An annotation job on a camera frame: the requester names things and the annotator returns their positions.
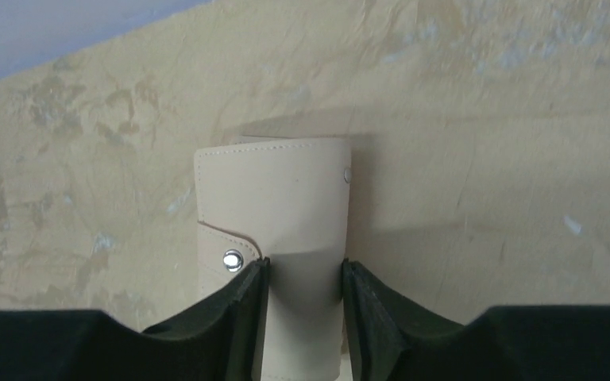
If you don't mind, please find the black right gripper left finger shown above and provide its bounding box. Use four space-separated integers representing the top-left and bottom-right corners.
0 260 269 380

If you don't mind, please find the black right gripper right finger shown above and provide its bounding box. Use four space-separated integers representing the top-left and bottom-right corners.
342 260 610 380

